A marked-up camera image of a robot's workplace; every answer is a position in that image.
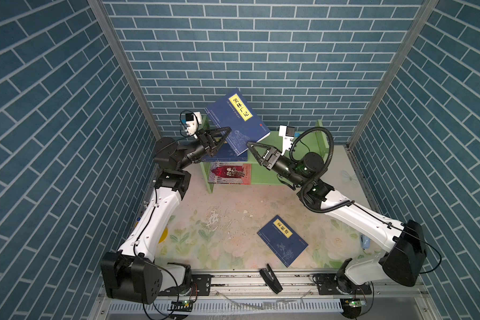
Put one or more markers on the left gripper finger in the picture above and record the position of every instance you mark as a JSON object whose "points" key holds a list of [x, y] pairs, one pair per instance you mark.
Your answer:
{"points": [[222, 131], [222, 146]]}

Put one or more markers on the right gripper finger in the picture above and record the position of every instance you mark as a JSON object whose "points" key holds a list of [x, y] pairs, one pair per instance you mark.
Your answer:
{"points": [[261, 148], [258, 157]]}

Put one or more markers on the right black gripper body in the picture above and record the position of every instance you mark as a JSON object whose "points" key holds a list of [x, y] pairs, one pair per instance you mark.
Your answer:
{"points": [[274, 160]]}

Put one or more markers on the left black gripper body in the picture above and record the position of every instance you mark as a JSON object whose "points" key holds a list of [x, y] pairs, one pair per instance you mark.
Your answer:
{"points": [[202, 140]]}

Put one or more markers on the blue book yellow label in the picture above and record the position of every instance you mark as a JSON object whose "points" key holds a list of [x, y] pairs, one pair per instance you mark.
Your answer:
{"points": [[233, 111], [226, 160]]}

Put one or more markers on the red Hamlet picture book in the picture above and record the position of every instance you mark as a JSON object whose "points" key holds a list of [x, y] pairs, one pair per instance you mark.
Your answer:
{"points": [[230, 173]]}

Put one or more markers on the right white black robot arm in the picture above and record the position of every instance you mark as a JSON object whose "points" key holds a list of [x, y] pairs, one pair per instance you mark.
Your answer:
{"points": [[403, 245]]}

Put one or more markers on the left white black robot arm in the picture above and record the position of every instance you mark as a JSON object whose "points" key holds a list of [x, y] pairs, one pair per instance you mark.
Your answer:
{"points": [[130, 273]]}

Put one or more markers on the green wooden two-tier shelf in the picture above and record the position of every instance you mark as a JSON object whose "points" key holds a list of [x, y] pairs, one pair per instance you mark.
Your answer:
{"points": [[310, 154]]}

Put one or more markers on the yellow pen cup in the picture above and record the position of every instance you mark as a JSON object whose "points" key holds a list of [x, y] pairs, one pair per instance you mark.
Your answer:
{"points": [[164, 235]]}

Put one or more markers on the black stapler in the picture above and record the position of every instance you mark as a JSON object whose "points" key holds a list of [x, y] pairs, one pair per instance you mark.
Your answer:
{"points": [[271, 279]]}

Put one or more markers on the small light blue object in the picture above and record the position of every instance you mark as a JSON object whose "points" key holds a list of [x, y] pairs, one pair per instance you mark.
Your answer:
{"points": [[365, 242]]}

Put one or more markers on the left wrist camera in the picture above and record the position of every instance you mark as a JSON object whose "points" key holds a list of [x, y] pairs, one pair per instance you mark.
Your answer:
{"points": [[190, 122]]}

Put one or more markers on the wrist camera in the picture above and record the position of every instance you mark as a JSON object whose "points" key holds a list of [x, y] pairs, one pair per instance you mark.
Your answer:
{"points": [[287, 133], [190, 122]]}

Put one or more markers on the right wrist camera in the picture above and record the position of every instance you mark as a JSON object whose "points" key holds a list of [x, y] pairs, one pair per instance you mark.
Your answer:
{"points": [[287, 133]]}

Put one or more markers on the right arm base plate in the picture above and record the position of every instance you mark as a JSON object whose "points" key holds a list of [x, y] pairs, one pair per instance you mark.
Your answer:
{"points": [[332, 284]]}

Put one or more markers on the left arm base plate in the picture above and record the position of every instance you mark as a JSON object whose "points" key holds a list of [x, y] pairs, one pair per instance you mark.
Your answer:
{"points": [[197, 285]]}

